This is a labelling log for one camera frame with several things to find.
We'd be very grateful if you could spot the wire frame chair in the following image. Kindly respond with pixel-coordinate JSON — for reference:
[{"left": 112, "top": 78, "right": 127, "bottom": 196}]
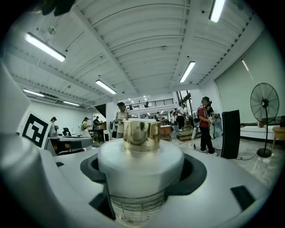
[{"left": 179, "top": 124, "right": 194, "bottom": 146}]

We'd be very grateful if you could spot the white container with gold cap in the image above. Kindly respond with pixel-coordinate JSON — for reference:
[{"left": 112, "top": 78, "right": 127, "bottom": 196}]
[{"left": 97, "top": 118, "right": 185, "bottom": 226}]

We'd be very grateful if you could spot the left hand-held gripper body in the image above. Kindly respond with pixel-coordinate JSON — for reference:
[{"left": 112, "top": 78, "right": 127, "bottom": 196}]
[{"left": 0, "top": 60, "right": 49, "bottom": 149}]

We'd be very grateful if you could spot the black floor cable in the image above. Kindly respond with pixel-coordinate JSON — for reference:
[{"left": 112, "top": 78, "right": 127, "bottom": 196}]
[{"left": 235, "top": 152, "right": 259, "bottom": 161}]

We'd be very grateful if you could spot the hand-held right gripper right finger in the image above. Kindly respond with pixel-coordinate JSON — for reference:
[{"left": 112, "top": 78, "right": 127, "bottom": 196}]
[{"left": 164, "top": 147, "right": 269, "bottom": 228}]

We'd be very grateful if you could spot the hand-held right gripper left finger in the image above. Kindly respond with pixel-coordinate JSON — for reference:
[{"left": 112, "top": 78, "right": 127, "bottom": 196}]
[{"left": 0, "top": 133, "right": 117, "bottom": 228}]

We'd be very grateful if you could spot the small wooden cabinet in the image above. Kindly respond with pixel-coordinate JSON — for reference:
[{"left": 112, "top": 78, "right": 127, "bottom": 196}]
[{"left": 159, "top": 125, "right": 172, "bottom": 142}]

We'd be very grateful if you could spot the black upright panel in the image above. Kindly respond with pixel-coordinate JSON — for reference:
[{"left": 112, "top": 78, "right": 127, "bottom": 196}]
[{"left": 220, "top": 109, "right": 241, "bottom": 160}]

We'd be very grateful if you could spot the black balcony railing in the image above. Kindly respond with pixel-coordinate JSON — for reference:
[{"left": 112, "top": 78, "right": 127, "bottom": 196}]
[{"left": 126, "top": 98, "right": 175, "bottom": 110}]

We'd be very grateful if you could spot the round wooden side table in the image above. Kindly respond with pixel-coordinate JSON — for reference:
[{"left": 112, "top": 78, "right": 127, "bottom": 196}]
[{"left": 272, "top": 125, "right": 285, "bottom": 150}]

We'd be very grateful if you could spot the grey work desk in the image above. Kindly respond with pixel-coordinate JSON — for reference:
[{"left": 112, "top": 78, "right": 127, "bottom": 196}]
[{"left": 45, "top": 136, "right": 94, "bottom": 156}]

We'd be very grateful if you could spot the black standing fan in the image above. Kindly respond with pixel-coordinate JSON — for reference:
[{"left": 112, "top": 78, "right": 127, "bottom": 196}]
[{"left": 249, "top": 82, "right": 280, "bottom": 159}]

